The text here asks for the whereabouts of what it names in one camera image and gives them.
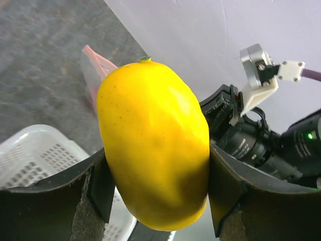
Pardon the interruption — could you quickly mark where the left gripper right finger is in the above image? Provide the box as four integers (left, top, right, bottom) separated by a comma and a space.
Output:
208, 145, 320, 240

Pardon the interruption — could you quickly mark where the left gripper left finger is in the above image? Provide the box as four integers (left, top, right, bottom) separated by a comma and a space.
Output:
1, 150, 115, 240

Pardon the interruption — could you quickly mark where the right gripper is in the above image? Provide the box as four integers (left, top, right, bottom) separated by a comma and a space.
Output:
200, 84, 243, 141

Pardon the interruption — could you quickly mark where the yellow mango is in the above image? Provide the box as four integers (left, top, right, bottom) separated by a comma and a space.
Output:
96, 57, 210, 231

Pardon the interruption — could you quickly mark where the clear zip top bag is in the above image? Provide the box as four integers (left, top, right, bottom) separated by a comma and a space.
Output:
80, 45, 117, 112

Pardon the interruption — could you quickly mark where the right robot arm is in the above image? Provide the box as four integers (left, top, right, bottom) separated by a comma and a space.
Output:
200, 84, 320, 189

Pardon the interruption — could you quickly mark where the white plastic basket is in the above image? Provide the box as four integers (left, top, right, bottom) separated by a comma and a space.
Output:
1, 125, 136, 240

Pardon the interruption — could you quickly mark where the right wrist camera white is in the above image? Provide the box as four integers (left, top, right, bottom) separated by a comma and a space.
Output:
240, 44, 305, 116

